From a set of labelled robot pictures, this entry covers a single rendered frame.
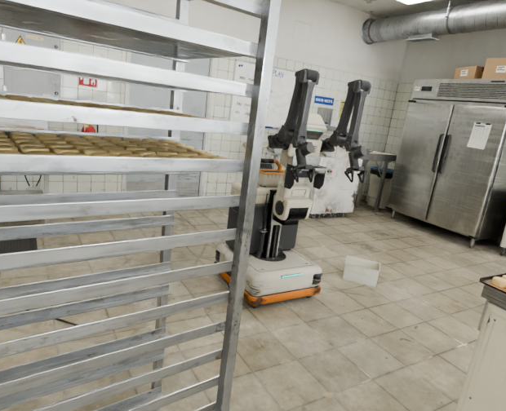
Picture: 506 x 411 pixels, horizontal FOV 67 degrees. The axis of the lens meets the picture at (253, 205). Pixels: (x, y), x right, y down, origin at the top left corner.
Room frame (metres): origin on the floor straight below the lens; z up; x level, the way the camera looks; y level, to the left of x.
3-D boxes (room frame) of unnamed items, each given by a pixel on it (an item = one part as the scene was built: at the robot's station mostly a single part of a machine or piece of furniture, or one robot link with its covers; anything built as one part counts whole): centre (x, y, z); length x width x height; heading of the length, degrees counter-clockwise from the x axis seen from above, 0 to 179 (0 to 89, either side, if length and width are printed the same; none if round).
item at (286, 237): (2.89, -0.12, 0.59); 0.55 x 0.34 x 0.83; 122
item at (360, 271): (3.19, -1.04, 0.08); 0.30 x 0.22 x 0.16; 72
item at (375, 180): (6.50, -2.19, 0.33); 0.54 x 0.53 x 0.66; 32
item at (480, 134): (4.72, -2.60, 1.39); 0.22 x 0.03 x 0.31; 32
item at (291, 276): (2.81, -0.17, 0.16); 0.67 x 0.64 x 0.25; 32
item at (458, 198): (5.30, -2.73, 1.03); 1.40 x 0.90 x 2.05; 32
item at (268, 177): (2.90, -0.11, 0.87); 0.23 x 0.15 x 0.11; 122
